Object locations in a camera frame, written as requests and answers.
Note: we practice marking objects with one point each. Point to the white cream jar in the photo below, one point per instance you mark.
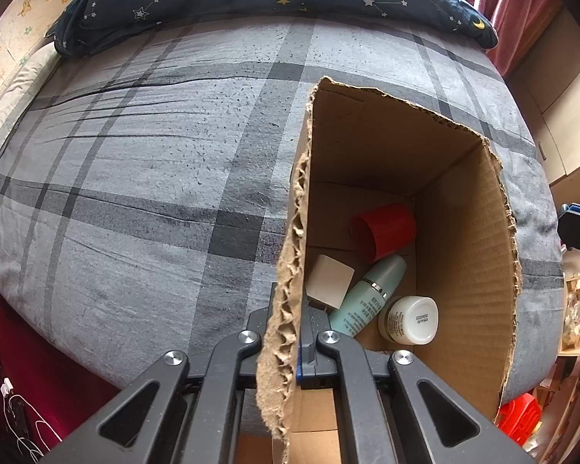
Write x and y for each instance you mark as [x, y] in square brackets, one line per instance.
[411, 321]

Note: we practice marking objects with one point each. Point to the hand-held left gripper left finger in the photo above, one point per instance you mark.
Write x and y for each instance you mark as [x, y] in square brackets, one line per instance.
[237, 348]

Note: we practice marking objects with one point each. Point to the cardboard box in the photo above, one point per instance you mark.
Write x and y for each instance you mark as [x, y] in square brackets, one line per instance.
[464, 275]

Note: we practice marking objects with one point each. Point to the maroon cloth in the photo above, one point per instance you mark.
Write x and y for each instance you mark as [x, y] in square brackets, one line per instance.
[29, 348]

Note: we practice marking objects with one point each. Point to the grey plaid bed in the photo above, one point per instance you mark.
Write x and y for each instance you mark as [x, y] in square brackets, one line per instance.
[150, 179]

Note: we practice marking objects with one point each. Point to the pale green cosmetic bottle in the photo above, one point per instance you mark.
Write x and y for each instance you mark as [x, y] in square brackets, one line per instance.
[367, 299]

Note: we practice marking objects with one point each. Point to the red curtain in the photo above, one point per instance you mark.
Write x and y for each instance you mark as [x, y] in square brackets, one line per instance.
[512, 5]

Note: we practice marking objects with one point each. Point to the red plastic crate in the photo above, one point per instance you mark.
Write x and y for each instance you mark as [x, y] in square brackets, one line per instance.
[519, 418]

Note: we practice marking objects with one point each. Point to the red plastic cup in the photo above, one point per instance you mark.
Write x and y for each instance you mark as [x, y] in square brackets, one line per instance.
[386, 232]

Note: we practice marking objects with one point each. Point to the white charger plug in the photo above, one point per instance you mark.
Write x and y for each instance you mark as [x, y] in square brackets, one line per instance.
[328, 280]

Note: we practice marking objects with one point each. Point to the beige pillow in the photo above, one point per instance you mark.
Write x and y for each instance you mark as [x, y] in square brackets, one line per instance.
[9, 106]

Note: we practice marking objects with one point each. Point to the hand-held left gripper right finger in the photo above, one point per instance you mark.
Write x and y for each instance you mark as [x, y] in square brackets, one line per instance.
[299, 362]

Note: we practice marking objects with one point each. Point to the cream wardrobe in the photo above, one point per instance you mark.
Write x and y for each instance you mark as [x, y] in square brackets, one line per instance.
[560, 121]

